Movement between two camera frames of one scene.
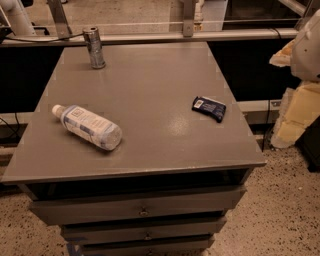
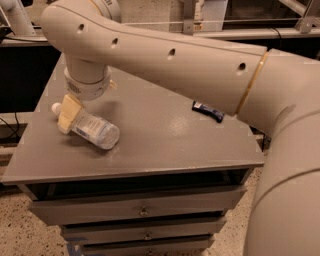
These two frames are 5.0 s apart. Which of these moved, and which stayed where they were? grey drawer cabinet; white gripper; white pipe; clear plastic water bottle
Moved: white gripper
Stayed: white pipe; grey drawer cabinet; clear plastic water bottle
